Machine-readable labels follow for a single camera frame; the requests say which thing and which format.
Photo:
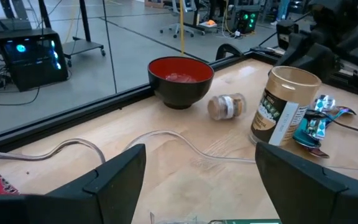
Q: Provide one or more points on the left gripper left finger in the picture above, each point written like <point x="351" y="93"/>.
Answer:
<point x="73" y="205"/>

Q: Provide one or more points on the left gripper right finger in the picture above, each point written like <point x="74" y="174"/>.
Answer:
<point x="315" y="199"/>

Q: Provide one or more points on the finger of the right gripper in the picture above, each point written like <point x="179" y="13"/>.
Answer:
<point x="322" y="60"/>
<point x="294" y="49"/>

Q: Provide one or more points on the tan lid brown jar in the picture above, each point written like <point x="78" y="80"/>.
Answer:
<point x="284" y="102"/>

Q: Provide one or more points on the colourful spoons bundle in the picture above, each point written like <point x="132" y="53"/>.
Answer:
<point x="304" y="140"/>

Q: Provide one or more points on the small cork lid jar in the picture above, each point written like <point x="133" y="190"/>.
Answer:
<point x="225" y="107"/>

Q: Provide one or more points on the clear plastic bin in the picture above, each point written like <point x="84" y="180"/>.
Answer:
<point x="42" y="174"/>
<point x="197" y="186"/>

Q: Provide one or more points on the person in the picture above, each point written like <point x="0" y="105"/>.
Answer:
<point x="283" y="11"/>

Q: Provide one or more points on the black green-lit computer tower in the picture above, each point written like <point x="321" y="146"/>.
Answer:
<point x="246" y="21"/>

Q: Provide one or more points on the small orange object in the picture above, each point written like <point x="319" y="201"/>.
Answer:
<point x="211" y="22"/>

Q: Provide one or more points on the grey office chair base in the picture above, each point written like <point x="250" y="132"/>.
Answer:
<point x="176" y="29"/>

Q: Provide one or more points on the red and black bowl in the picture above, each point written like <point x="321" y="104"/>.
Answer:
<point x="179" y="90"/>

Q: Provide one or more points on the black blue-lit computer tower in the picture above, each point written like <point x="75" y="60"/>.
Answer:
<point x="33" y="71"/>

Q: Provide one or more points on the black rolling cart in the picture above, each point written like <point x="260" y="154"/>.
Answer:
<point x="82" y="46"/>

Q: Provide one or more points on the black arched bracket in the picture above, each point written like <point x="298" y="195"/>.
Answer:
<point x="228" y="46"/>

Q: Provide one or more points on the black aluminium table frame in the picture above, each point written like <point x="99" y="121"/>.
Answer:
<point x="73" y="116"/>

